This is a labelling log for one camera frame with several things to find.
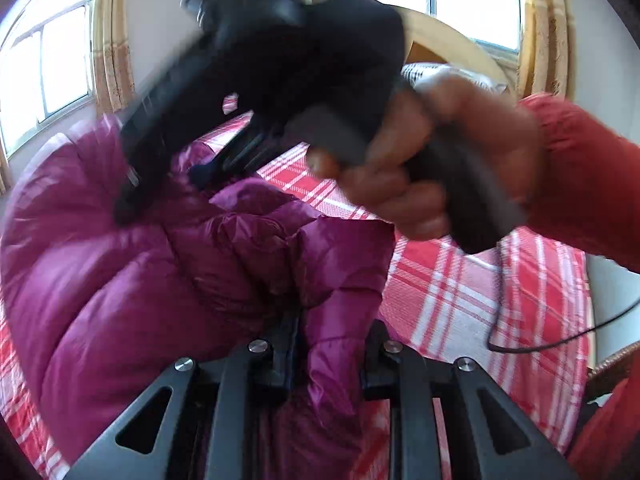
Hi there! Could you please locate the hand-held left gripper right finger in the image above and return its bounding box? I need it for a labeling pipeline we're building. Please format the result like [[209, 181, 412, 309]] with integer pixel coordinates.
[[362, 320, 581, 480]]

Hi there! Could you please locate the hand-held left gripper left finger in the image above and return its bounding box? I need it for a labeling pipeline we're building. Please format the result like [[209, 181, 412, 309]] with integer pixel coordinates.
[[62, 309, 304, 480]]

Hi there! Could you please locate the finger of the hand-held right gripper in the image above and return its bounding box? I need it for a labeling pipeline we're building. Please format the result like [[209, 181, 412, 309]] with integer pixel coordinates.
[[112, 30, 251, 227], [192, 112, 286, 192]]

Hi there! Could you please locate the magenta puffer jacket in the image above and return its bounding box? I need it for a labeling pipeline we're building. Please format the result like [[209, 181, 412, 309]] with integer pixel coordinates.
[[0, 115, 401, 480]]

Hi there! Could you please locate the person's right forearm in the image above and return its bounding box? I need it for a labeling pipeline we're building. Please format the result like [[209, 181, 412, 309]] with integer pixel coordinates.
[[517, 94, 640, 262]]

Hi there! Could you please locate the person's right hand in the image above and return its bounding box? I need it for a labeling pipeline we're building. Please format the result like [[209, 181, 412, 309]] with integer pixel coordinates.
[[307, 77, 545, 242]]

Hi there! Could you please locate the bed with red plaid sheet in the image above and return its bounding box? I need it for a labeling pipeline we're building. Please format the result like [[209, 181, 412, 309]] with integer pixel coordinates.
[[0, 105, 592, 480]]

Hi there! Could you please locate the grey patterned pillow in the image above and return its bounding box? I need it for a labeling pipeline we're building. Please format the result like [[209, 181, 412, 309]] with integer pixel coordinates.
[[402, 62, 509, 94]]

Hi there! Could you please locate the light wooden headboard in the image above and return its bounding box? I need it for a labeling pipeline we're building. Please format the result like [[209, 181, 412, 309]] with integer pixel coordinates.
[[399, 6, 512, 92]]

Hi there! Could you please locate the brown wooden furniture piece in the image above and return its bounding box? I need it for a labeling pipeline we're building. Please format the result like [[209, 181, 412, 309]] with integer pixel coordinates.
[[584, 347, 634, 402]]

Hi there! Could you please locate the person's red clothing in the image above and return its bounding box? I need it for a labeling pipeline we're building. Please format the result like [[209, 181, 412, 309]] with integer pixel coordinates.
[[566, 374, 640, 480]]

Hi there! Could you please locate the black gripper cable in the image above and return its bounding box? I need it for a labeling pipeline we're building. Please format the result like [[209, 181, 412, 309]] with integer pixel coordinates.
[[486, 237, 640, 354]]

